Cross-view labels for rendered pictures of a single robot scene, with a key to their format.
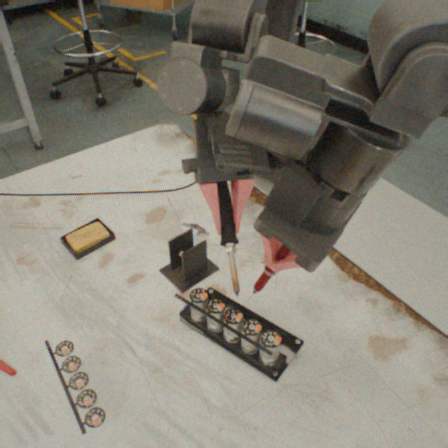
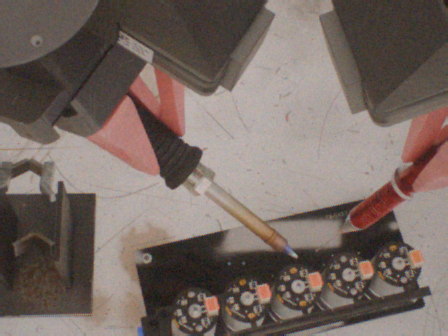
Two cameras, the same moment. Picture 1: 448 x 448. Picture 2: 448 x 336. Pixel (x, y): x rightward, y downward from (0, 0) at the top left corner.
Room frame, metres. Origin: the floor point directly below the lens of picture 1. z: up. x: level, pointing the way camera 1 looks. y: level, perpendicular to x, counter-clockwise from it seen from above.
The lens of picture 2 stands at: (0.32, 0.11, 1.27)
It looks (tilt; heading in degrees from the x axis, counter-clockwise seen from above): 68 degrees down; 301
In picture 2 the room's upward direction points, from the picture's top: 9 degrees clockwise
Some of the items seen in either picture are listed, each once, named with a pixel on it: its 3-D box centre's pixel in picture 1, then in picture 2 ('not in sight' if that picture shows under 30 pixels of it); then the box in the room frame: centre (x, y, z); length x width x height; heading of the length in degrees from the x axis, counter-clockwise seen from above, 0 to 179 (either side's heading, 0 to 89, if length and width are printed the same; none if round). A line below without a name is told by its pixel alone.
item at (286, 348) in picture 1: (240, 331); (277, 280); (0.35, -0.03, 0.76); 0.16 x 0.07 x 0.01; 53
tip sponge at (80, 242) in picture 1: (87, 237); not in sight; (0.54, 0.22, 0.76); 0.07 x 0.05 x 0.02; 133
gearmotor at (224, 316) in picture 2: (216, 316); (243, 308); (0.35, 0.01, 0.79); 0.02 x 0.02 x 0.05
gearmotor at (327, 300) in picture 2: (251, 338); (340, 286); (0.32, -0.04, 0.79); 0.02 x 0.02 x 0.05
